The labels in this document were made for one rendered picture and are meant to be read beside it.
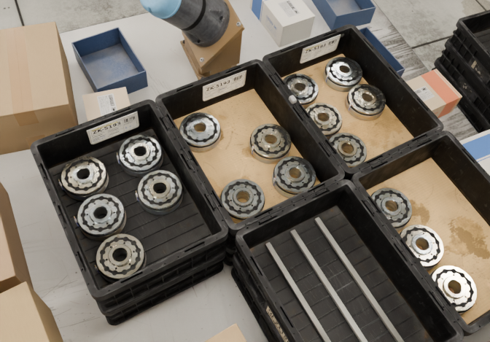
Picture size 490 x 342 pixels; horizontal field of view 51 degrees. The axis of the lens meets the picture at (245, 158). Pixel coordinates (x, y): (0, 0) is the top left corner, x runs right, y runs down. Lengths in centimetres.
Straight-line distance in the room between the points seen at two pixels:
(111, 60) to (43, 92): 32
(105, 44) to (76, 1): 129
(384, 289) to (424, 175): 33
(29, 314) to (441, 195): 96
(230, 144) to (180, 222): 25
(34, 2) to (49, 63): 154
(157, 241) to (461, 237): 71
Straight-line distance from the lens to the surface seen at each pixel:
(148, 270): 105
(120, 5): 290
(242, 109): 137
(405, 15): 307
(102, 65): 166
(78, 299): 130
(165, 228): 120
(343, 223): 124
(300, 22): 169
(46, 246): 137
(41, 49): 152
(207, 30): 149
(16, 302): 112
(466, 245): 133
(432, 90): 164
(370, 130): 140
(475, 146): 154
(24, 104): 140
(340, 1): 192
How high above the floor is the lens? 192
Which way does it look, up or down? 58 degrees down
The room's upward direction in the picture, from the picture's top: 8 degrees clockwise
